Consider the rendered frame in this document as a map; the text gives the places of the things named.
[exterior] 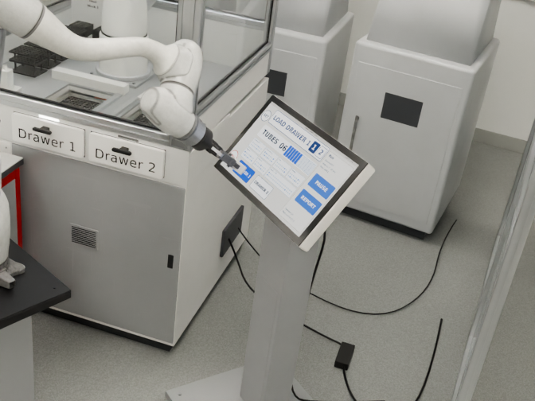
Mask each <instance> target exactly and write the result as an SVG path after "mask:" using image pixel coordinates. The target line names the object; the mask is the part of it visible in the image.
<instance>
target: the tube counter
mask: <svg viewBox="0 0 535 401"><path fill-rule="evenodd" d="M275 150H277V151H278V152H279V153H280V154H282V155H283V156H284V157H285V158H286V159H287V160H288V161H290V162H291V163H292V164H293V165H295V166H296V167H297V168H299V169H300V170H301V171H303V172H304V173H305V174H306V175H307V176H309V174H310V173H311V172H312V171H313V169H314V168H315V167H316V166H317V164H316V163H314V162H313V161H311V160H310V159H309V158H308V157H307V156H306V155H305V154H303V153H302V152H300V151H299V150H298V149H296V148H295V147H294V146H292V145H291V144H290V143H289V142H288V141H287V140H285V139H284V140H283V141H282V142H281V143H280V144H279V146H278V147H277V148H276V149H275Z"/></svg>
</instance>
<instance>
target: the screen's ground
mask: <svg viewBox="0 0 535 401"><path fill-rule="evenodd" d="M266 109H269V110H270V111H272V112H273V113H274V114H275V112H276V111H277V110H279V111H281V112H282V113H283V114H285V115H286V116H287V117H288V118H289V119H291V120H293V121H294V122H295V123H297V124H298V125H300V126H301V127H302V128H303V129H304V130H306V131H307V132H309V133H310V134H312V135H313V136H315V137H316V138H317V139H318V140H319V141H321V142H322V143H324V144H325V145H326V146H328V147H329V148H330V150H329V152H328V153H327V154H326V155H325V157H324V158H323V159H322V160H321V161H320V162H319V161H317V160H316V159H315V158H313V157H312V156H311V155H309V154H308V153H307V152H306V151H305V150H303V149H302V148H301V147H299V146H298V145H297V144H295V143H294V142H292V141H291V140H290V139H289V138H288V137H287V136H285V135H284V134H282V133H281V132H280V131H279V130H277V129H276V128H274V127H273V126H272V125H271V124H270V123H268V122H266V123H264V122H263V121H261V120H260V119H259V118H258V119H257V120H256V121H255V122H254V123H253V125H252V126H251V127H250V128H249V130H248V131H247V132H246V134H245V135H244V136H243V137H242V139H241V140H240V141H239V142H238V143H237V144H236V145H235V147H234V148H235V149H236V150H238V151H239V152H240V153H242V152H243V151H244V149H245V148H246V147H247V146H248V144H249V143H250V142H251V141H252V140H253V139H254V137H257V138H258V139H259V140H260V141H261V142H262V143H264V144H265V145H266V146H267V147H269V148H270V149H271V150H273V151H274V152H275V153H276V154H278V155H279V156H280V157H281V158H282V159H283V160H284V161H285V162H287V163H288V164H289V165H291V166H292V167H293V168H294V169H296V170H297V171H298V172H299V173H301V174H302V175H303V176H304V177H305V178H306V179H305V181H304V182H303V183H302V184H301V185H300V186H299V187H298V188H297V190H296V191H295V192H294V193H293V195H292V196H291V197H290V198H287V197H286V196H285V195H284V194H283V193H282V192H280V191H279V190H278V189H277V188H276V187H275V186H274V185H273V184H272V183H271V182H270V181H268V180H267V179H266V178H265V177H264V176H263V175H262V174H260V173H259V172H258V171H257V170H256V169H254V168H253V167H252V166H251V165H250V164H249V163H248V162H246V161H245V160H244V159H243V158H242V157H241V156H240V155H239V156H238V158H237V159H236V160H237V161H240V160H243V161H244V162H245V163H246V164H247V165H249V166H250V167H251V168H252V169H253V170H254V171H255V172H256V173H255V174H254V175H253V176H252V178H251V179H250V180H249V181H248V183H247V184H246V183H245V182H244V181H242V180H241V179H240V178H239V177H238V176H237V175H236V174H235V173H234V172H233V171H232V170H233V169H232V168H231V167H230V166H229V167H227V166H226V165H227V164H226V163H225V162H222V163H221V165H222V166H223V167H224V168H225V169H227V170H228V171H229V172H230V173H231V174H232V175H233V176H234V177H235V178H236V179H237V180H238V181H239V182H240V183H241V184H242V185H243V186H244V187H245V188H246V189H247V190H249V191H250V192H251V193H252V194H253V195H254V196H255V197H256V198H257V199H258V200H259V201H261V202H262V203H263V204H264V205H265V206H266V207H267V208H268V209H269V210H270V211H271V212H273V213H274V214H275V215H276V216H277V217H278V218H279V219H280V220H281V221H282V222H283V223H285V224H286V225H287V226H288V227H289V228H290V229H291V230H292V231H293V232H294V233H295V234H296V235H297V236H298V237H300V236H301V234H302V233H303V232H304V231H305V229H306V228H307V227H308V226H309V224H310V223H311V222H312V221H313V219H314V218H315V217H316V216H317V215H318V214H319V213H320V212H321V210H322V209H323V208H324V207H325V205H326V204H327V203H328V202H329V200H330V199H331V198H332V197H333V195H334V194H335V193H336V192H337V191H338V190H339V189H340V188H341V187H342V185H343V184H344V183H345V182H346V180H347V179H348V178H349V177H350V175H351V174H352V173H353V172H354V170H355V169H356V168H357V167H358V166H359V165H358V164H357V163H355V162H354V161H352V160H351V159H350V158H348V157H347V156H345V155H344V154H343V153H342V152H340V151H339V150H337V149H336V148H335V147H333V146H332V145H331V144H329V143H328V142H327V141H325V140H324V139H323V138H321V137H320V136H318V135H317V134H316V133H315V132H313V131H312V130H310V129H309V128H308V127H306V126H304V125H303V124H302V123H301V122H300V121H298V120H297V119H295V118H294V117H292V116H291V115H289V114H288V113H287V112H286V111H285V110H283V109H282V108H280V107H279V106H277V105H276V104H275V103H273V102H271V103H270V104H269V105H268V107H267V108H266ZM266 109H265V110H266ZM284 139H285V140H287V141H288V142H289V143H290V144H291V145H292V146H294V147H295V148H296V149H298V150H299V151H300V152H302V153H303V154H305V155H306V156H307V157H308V158H309V159H310V160H311V161H313V162H314V163H316V164H317V166H316V167H315V168H314V169H313V171H312V172H311V173H310V174H309V176H307V175H306V174H305V173H304V172H303V171H301V170H300V169H299V168H297V167H296V166H295V165H293V164H292V163H291V162H290V161H288V160H287V159H286V158H285V157H284V156H283V155H282V154H280V153H279V152H278V151H277V150H275V149H276V148H277V147H278V146H279V144H280V143H281V142H282V141H283V140H284ZM316 173H318V174H319V175H320V176H321V177H323V178H324V179H325V180H327V181H328V182H329V183H331V184H332V185H333V186H334V187H335V188H336V189H335V190H334V191H333V193H332V194H331V195H330V196H329V197H328V199H327V200H325V199H324V198H323V197H321V196H320V195H319V194H318V193H316V192H315V191H314V190H313V189H312V188H311V187H310V186H309V185H308V184H307V183H308V182H309V181H310V180H311V178H312V177H313V176H314V175H315V174H316ZM258 174H259V175H260V176H261V177H262V178H263V179H264V180H265V181H266V182H267V183H268V184H269V185H271V186H272V187H273V188H274V189H273V190H272V191H271V193H270V194H269V195H268V196H267V198H266V199H265V200H263V199H262V198H261V197H260V196H259V195H258V194H257V193H256V192H255V191H253V190H252V189H251V188H250V187H249V185H250V184H251V183H252V182H253V180H254V179H255V178H256V177H257V175H258ZM303 189H305V190H306V191H307V192H309V193H310V194H311V195H312V196H313V197H315V198H316V199H317V200H318V201H320V202H321V203H322V206H321V207H320V209H319V210H318V211H317V212H316V213H315V214H314V215H313V216H312V215H311V214H310V213H309V212H308V211H307V210H305V209H304V208H303V207H302V206H301V205H300V204H298V203H297V202H296V201H295V198H296V197H297V196H298V195H299V193H300V192H301V191H302V190H303Z"/></svg>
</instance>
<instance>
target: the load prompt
mask: <svg viewBox="0 0 535 401"><path fill-rule="evenodd" d="M267 122H268V123H270V124H271V125H272V126H273V127H274V128H276V129H277V130H279V131H280V132H281V133H282V134H284V135H285V136H287V137H288V138H289V139H290V140H291V141H292V142H294V143H295V144H297V145H298V146H299V147H301V148H302V149H303V150H305V151H306V152H307V153H308V154H309V155H311V156H312V157H313V158H315V159H316V160H317V161H319V162H320V161H321V160H322V159H323V158H324V157H325V155H326V154H327V153H328V152H329V150H330V148H329V147H328V146H326V145H325V144H324V143H322V142H321V141H319V140H318V139H317V138H316V137H315V136H313V135H312V134H310V133H309V132H307V131H306V130H304V129H303V128H302V127H301V126H300V125H298V124H297V123H295V122H294V121H293V120H291V119H289V118H288V117H287V116H286V115H285V114H283V113H282V112H281V111H279V110H277V111H276V112H275V114H274V115H273V116H272V117H271V118H270V119H269V120H268V121H267Z"/></svg>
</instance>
